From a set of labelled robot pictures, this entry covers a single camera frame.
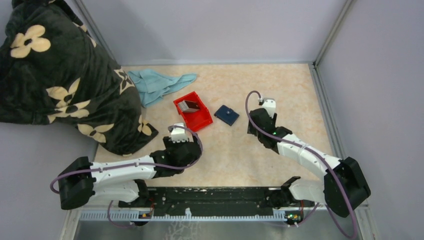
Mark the red plastic bin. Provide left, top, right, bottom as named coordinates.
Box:
left=173, top=91, right=213, bottom=132

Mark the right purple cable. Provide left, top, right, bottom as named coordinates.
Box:
left=245, top=90, right=359, bottom=240

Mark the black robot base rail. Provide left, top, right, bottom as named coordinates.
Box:
left=118, top=180, right=315, bottom=225

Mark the light blue cloth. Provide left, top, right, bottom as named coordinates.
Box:
left=127, top=69, right=198, bottom=108

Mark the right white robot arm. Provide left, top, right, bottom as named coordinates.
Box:
left=247, top=108, right=371, bottom=218

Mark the aluminium frame post left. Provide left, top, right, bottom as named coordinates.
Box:
left=73, top=0, right=120, bottom=64

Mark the cards stack in bin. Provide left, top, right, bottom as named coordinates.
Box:
left=177, top=100, right=201, bottom=113

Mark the aluminium frame post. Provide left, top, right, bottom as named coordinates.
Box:
left=73, top=0, right=120, bottom=64
left=313, top=0, right=357, bottom=69

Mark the navy leather card holder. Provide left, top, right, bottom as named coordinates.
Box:
left=214, top=105, right=240, bottom=126

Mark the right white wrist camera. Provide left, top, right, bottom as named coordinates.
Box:
left=259, top=97, right=276, bottom=119

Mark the black floral fleece blanket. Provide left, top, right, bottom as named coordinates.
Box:
left=0, top=0, right=158, bottom=156

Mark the aluminium frame post right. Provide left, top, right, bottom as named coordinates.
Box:
left=313, top=0, right=357, bottom=69

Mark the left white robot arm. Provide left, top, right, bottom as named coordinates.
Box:
left=50, top=135, right=203, bottom=210

